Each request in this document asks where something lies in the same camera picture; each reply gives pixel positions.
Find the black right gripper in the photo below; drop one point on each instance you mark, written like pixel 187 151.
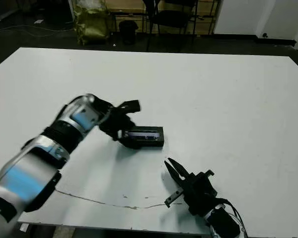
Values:
pixel 191 196

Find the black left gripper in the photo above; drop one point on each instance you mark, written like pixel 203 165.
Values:
pixel 115 121

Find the black box lid with print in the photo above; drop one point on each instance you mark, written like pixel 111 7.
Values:
pixel 149 143

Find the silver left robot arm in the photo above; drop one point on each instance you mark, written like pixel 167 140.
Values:
pixel 27 178

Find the black waste bin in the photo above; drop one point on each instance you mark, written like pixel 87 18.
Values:
pixel 128 32

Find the yellow-green bag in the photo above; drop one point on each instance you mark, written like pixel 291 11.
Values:
pixel 92 24

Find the black chair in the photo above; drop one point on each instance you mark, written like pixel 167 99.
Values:
pixel 171 18

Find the wooden top desk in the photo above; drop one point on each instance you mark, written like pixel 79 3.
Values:
pixel 71 12

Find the white paper sheet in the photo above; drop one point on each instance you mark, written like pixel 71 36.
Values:
pixel 38 21

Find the black round door stopper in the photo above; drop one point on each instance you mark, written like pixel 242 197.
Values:
pixel 265 35

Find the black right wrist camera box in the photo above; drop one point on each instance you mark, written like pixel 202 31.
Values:
pixel 206 186

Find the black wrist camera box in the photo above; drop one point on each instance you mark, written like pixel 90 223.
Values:
pixel 131 106
pixel 206 186

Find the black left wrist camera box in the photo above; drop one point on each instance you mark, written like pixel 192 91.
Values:
pixel 131 106

